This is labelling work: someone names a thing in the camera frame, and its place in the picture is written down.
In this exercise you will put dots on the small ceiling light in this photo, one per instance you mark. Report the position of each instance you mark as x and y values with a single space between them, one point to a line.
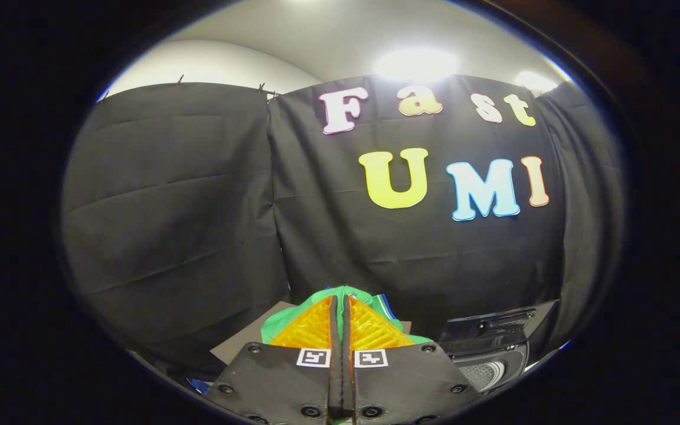
538 81

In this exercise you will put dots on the ceiling light behind backdrop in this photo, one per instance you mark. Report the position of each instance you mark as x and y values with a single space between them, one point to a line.
417 65

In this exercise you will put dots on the black backdrop cloth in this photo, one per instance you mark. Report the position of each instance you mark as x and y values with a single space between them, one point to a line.
198 206

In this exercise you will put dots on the green sports shirt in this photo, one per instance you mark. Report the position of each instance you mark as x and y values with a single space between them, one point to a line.
293 319

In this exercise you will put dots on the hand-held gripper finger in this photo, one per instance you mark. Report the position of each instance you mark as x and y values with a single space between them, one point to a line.
334 366
349 383

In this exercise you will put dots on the grey cabinet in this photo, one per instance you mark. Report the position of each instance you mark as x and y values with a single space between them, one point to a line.
239 345

